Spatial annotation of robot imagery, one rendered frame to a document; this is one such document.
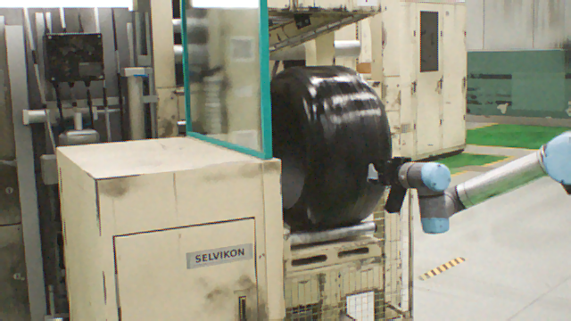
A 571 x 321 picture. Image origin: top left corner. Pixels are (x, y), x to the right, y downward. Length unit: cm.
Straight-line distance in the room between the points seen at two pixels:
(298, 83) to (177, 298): 97
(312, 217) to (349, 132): 30
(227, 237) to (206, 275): 9
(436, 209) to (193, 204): 74
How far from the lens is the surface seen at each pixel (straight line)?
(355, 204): 224
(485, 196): 201
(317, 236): 227
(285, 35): 268
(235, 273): 152
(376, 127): 220
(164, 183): 143
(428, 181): 189
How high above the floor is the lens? 150
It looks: 9 degrees down
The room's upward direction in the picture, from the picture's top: 2 degrees counter-clockwise
